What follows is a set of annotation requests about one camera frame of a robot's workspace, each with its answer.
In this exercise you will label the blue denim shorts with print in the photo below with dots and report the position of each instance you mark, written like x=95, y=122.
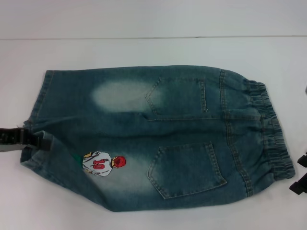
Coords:
x=182, y=134

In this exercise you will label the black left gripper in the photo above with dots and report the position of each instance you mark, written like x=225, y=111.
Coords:
x=10, y=137

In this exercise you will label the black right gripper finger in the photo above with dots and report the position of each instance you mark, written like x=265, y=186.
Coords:
x=302, y=160
x=299, y=184

